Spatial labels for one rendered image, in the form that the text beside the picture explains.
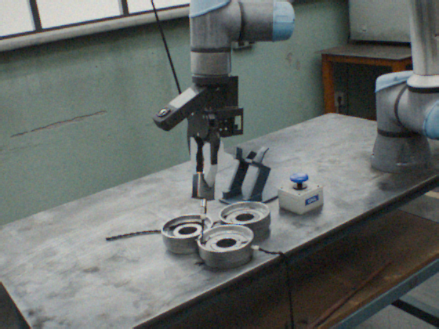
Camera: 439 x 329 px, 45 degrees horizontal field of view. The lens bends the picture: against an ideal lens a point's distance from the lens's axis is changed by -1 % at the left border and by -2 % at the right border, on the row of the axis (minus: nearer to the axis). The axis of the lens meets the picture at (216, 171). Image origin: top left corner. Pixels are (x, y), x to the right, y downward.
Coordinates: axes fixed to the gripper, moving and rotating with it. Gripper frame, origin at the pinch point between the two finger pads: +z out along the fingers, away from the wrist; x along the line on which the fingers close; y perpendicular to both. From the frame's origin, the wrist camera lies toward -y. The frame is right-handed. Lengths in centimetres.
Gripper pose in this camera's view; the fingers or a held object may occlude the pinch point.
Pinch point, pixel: (202, 178)
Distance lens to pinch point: 105.5
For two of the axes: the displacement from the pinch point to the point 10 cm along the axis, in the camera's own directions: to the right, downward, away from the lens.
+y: 8.3, -1.6, 5.3
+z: 0.0, 9.6, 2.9
